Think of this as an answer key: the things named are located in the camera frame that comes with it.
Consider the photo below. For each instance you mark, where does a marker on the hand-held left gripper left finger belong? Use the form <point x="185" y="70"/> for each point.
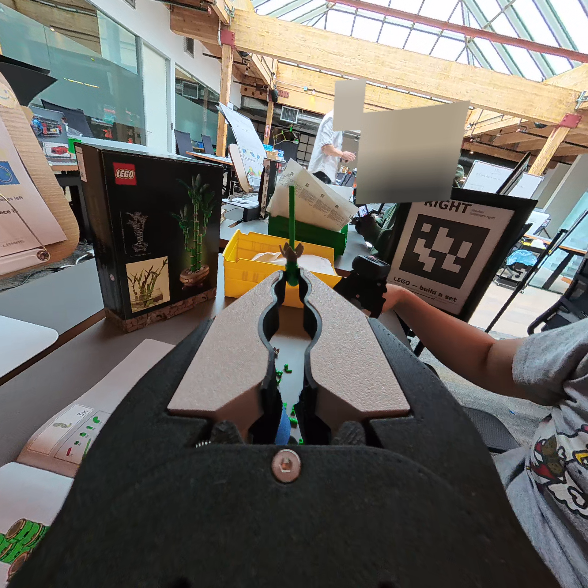
<point x="216" y="367"/>

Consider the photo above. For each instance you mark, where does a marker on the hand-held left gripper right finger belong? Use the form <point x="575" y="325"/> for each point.
<point x="358" y="367"/>

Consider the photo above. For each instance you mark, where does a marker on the green lego stem assembly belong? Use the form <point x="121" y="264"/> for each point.
<point x="291" y="271"/>

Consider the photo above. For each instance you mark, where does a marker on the person's right forearm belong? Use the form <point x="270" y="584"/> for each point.
<point x="459" y="349"/>

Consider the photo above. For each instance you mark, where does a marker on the scattered green lego pieces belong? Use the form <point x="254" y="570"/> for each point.
<point x="287" y="367"/>

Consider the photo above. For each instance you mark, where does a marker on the lego instruction booklet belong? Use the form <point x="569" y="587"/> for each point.
<point x="69" y="427"/>

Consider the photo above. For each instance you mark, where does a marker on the black lego set box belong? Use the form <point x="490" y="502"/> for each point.
<point x="151" y="206"/>

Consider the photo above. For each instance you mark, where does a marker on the crumpled white paper bag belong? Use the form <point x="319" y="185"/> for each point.
<point x="312" y="264"/>

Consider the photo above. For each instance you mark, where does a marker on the green plastic bin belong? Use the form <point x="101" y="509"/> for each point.
<point x="317" y="234"/>

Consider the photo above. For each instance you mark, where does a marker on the blue masking tape roll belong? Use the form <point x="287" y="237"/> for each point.
<point x="282" y="429"/>

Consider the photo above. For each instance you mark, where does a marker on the yellow plastic bin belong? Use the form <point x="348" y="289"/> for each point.
<point x="248" y="275"/>

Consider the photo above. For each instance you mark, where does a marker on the black framed marker sign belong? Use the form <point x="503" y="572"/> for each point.
<point x="459" y="248"/>

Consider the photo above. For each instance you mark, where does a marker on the white printed paper bags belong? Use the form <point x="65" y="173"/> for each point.
<point x="317" y="197"/>

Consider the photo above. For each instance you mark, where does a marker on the small black desk device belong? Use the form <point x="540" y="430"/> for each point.
<point x="250" y="213"/>

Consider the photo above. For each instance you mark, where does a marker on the dark slim cardboard box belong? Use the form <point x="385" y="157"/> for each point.
<point x="266" y="188"/>

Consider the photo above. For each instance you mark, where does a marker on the white poster board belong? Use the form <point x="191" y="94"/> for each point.
<point x="248" y="138"/>

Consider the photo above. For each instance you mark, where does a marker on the white stand base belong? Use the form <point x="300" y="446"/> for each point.
<point x="23" y="340"/>

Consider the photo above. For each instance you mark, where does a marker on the black office chair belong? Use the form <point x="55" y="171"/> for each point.
<point x="565" y="303"/>

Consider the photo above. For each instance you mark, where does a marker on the printed instruction sheet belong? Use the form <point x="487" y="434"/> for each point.
<point x="23" y="206"/>

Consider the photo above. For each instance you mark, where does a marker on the wooden instruction board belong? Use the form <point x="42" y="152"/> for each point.
<point x="46" y="174"/>

